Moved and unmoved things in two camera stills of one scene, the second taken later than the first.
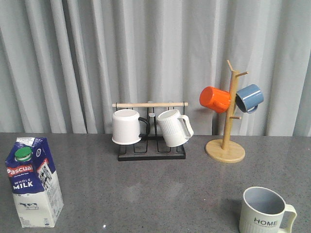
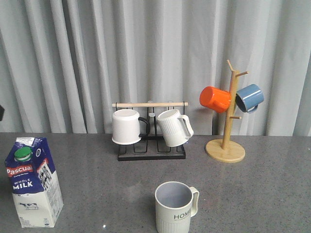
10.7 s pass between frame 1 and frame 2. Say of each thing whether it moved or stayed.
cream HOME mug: moved
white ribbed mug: stayed
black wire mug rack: stayed
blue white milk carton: stayed
